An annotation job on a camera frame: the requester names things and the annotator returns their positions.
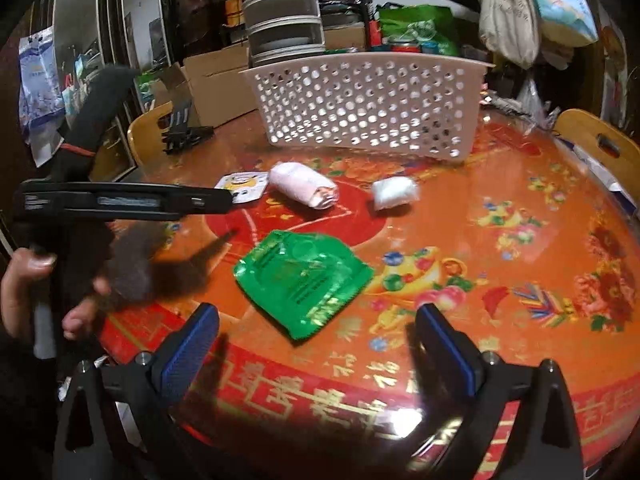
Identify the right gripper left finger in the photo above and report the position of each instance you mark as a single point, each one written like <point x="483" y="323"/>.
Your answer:
<point x="115" y="421"/>

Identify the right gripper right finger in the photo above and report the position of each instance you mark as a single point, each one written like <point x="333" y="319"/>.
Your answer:
<point x="544" y="440"/>

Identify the white cartoon snack packet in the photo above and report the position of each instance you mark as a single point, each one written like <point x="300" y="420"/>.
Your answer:
<point x="245" y="187"/>

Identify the green foil packet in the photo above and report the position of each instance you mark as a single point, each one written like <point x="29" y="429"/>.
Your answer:
<point x="301" y="280"/>

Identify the pink cloth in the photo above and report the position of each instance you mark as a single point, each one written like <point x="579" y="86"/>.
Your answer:
<point x="304" y="185"/>

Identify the white cloth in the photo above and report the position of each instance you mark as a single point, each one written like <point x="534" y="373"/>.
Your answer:
<point x="394" y="192"/>

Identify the person's left hand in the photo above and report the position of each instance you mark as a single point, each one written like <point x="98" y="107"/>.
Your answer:
<point x="24" y="273"/>

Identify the hanging blue plastic bags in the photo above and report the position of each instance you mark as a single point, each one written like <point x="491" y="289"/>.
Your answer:
<point x="41" y="106"/>

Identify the left wooden chair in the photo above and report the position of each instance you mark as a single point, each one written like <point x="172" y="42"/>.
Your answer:
<point x="145" y="135"/>

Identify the wooden chair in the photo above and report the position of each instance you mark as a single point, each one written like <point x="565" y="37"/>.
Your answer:
<point x="608" y="146"/>
<point x="145" y="135"/>

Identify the black clamp stand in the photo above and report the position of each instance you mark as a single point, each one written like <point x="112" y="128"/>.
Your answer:
<point x="177" y="134"/>

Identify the cardboard box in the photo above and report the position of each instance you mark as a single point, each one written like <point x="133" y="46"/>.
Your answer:
<point x="212" y="82"/>

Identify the right wooden chair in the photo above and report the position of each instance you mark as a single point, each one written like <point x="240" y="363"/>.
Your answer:
<point x="608" y="146"/>

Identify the striped drawer tower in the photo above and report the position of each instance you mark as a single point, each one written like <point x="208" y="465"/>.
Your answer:
<point x="279" y="30"/>

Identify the white perforated plastic basket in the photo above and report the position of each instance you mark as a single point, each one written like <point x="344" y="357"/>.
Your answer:
<point x="394" y="103"/>

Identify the beige canvas tote bag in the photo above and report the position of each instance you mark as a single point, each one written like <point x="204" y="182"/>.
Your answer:
<point x="510" y="28"/>

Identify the blue illustrated tote bag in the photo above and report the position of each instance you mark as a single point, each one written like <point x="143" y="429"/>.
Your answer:
<point x="568" y="22"/>

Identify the green shopping bag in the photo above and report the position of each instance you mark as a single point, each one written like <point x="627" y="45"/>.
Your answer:
<point x="431" y="28"/>

